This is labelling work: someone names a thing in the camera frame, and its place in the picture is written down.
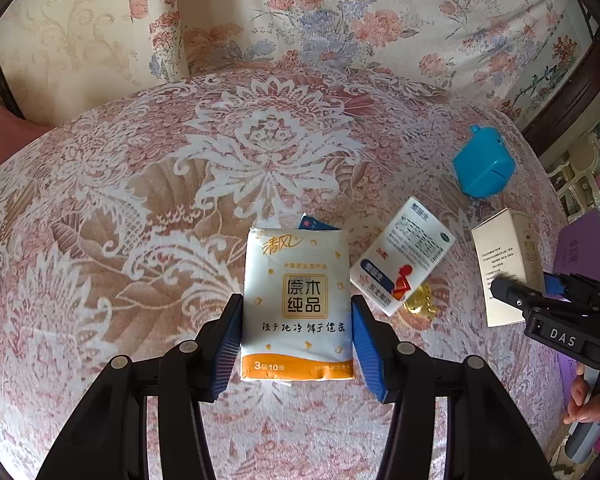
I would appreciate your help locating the person's right hand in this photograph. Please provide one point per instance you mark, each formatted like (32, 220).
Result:
(592, 405)

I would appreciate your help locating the pink stool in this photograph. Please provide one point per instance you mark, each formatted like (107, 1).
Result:
(2, 130)

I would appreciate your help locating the black backrest trim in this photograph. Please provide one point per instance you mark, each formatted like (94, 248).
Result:
(2, 80)

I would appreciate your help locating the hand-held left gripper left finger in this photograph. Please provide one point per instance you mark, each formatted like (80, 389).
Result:
(227, 350)

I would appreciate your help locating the purple box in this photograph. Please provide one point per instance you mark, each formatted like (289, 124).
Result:
(580, 245)

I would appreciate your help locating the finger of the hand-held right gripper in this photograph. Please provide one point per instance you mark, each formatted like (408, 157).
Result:
(555, 284)
(512, 292)

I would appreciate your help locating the floral bed sheet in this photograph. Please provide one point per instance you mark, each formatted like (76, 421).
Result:
(380, 10)

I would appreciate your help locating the white ornate furniture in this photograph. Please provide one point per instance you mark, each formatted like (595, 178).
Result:
(587, 160)

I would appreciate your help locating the small white blue box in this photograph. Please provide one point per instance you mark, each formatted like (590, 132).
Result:
(316, 222)

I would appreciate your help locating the gold foil candy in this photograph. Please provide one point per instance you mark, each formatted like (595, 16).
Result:
(420, 305)

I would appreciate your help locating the cream damask backrest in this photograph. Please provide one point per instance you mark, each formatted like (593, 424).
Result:
(80, 25)

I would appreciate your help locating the cream tall box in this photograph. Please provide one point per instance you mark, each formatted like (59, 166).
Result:
(505, 255)

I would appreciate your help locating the white medicine box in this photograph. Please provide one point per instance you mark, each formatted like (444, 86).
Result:
(405, 255)

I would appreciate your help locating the white orange tissue pack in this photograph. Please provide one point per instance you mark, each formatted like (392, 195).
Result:
(295, 285)

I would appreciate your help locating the blue plastic case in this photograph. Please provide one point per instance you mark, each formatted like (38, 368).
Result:
(482, 167)

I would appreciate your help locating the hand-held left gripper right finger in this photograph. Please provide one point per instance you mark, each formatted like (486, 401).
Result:
(372, 355)

